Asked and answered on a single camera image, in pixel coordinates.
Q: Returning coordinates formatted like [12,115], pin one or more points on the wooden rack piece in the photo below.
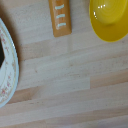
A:
[60,18]

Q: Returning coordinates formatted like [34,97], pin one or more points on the white floral rimmed plate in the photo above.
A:
[9,66]

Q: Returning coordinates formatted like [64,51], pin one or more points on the yellow plastic bowl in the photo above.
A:
[110,20]

